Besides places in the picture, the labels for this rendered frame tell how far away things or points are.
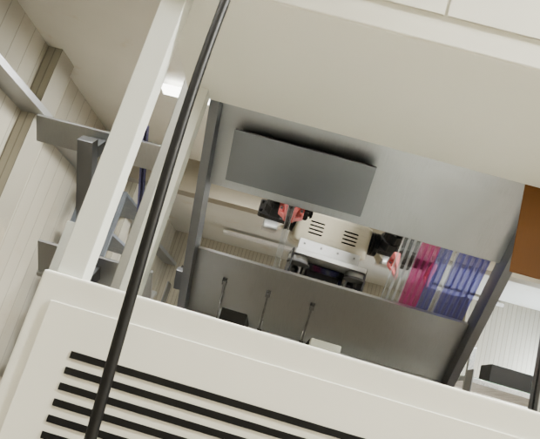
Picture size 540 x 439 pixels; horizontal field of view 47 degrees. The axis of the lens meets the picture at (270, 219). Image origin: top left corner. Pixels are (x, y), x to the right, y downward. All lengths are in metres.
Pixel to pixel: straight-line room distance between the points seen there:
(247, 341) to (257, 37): 0.42
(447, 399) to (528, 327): 9.99
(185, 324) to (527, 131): 0.55
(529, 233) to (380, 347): 0.62
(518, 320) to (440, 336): 9.08
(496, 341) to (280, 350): 9.86
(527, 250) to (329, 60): 0.46
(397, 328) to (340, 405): 0.91
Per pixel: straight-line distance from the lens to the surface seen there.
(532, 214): 1.11
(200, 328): 0.66
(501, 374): 3.71
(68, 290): 0.69
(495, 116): 0.92
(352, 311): 1.53
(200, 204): 1.39
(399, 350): 1.60
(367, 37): 0.81
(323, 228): 2.21
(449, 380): 1.60
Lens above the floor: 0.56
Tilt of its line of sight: 15 degrees up
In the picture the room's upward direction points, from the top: 17 degrees clockwise
